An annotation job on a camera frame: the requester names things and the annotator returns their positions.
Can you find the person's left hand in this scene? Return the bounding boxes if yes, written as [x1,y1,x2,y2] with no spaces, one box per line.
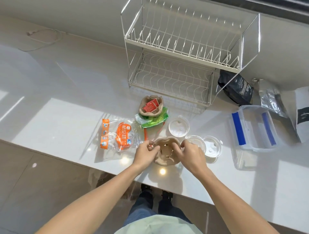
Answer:
[132,140,161,171]

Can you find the person's right hand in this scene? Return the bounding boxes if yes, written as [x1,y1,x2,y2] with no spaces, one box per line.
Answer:
[171,139,208,175]

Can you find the brown pulp cup carrier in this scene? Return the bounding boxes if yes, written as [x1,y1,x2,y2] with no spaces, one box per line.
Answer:
[152,136,183,166]

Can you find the person's left forearm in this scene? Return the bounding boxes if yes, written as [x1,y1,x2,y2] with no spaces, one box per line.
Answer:
[35,163,146,234]

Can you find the person's right forearm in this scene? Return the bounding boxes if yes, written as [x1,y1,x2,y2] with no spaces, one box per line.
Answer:
[195,166,281,234]

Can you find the clear plastic cup lid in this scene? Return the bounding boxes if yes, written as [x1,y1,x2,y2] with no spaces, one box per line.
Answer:
[203,136,223,158]
[168,116,190,138]
[185,135,207,153]

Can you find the green plastic bag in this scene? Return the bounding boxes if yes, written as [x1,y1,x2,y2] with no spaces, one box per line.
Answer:
[135,107,169,129]

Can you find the brown pulp tray with sachets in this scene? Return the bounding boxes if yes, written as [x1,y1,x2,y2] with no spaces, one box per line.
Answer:
[139,95,164,117]

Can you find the orange clear cup package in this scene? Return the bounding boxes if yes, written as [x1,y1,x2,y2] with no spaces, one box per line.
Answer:
[100,118,145,153]

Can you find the person's left leg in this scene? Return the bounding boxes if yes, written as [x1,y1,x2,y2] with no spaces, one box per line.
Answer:
[123,190,156,227]

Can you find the person's leg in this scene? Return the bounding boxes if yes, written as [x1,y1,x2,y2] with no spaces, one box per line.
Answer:
[157,198,194,225]
[123,190,156,227]

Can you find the person's right leg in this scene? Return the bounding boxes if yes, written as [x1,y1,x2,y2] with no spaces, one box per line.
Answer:
[157,198,194,225]

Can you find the person's light green shirt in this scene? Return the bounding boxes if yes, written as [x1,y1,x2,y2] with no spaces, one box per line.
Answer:
[113,215,204,234]

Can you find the clear container with blue clips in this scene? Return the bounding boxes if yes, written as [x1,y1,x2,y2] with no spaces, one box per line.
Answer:
[229,105,283,153]

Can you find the black printed bag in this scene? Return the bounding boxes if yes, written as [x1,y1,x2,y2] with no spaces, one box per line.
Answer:
[218,70,254,106]

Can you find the silver foil bag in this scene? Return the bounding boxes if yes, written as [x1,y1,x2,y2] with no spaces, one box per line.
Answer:
[252,78,288,118]

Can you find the white bag with black mark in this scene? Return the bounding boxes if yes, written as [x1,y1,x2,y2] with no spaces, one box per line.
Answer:
[287,86,309,144]

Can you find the white wire dish rack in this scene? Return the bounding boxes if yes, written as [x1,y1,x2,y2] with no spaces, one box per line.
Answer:
[120,0,261,108]

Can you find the white cable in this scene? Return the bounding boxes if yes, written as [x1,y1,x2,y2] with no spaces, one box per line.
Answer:
[19,28,63,52]

